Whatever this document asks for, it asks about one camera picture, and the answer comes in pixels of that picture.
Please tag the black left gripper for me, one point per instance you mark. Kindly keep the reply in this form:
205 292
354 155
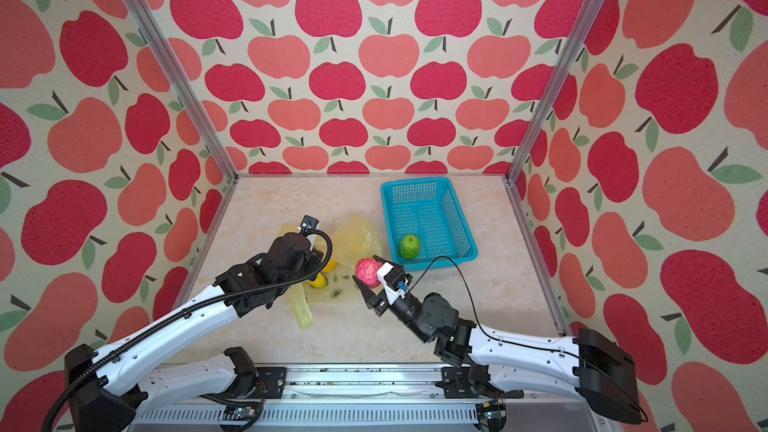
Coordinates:
315 262

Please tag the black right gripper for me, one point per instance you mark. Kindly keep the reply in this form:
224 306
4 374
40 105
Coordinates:
371 299

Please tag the pink toy fruit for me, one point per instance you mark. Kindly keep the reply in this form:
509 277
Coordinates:
366 271

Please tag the yellow translucent plastic bag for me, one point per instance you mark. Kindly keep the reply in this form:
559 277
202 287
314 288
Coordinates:
354 239

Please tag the green toy fruit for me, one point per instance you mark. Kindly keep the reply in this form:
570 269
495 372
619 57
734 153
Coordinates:
409 247

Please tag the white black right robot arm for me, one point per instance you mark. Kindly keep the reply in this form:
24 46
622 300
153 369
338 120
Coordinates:
587 366

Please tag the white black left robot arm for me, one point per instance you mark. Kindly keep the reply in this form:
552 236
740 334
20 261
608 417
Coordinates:
108 387

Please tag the orange toy fruit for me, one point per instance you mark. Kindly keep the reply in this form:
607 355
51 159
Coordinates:
330 266

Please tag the yellow toy lemon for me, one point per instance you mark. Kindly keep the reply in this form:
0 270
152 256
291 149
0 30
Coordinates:
318 282

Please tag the teal plastic mesh basket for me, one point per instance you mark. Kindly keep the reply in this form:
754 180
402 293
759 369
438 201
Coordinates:
429 209

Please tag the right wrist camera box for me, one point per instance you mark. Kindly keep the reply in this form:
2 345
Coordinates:
394 280

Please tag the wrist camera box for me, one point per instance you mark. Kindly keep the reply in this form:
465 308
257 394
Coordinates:
308 224
394 280

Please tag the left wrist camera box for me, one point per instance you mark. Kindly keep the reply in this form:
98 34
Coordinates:
308 224

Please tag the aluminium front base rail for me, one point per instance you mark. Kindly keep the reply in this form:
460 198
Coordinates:
349 397

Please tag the aluminium left rear corner post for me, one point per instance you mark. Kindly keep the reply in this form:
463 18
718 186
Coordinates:
172 68

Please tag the aluminium corner post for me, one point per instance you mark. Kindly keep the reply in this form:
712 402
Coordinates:
172 68
573 45

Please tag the aluminium right rear corner post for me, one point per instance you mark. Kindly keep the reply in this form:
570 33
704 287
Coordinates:
573 45

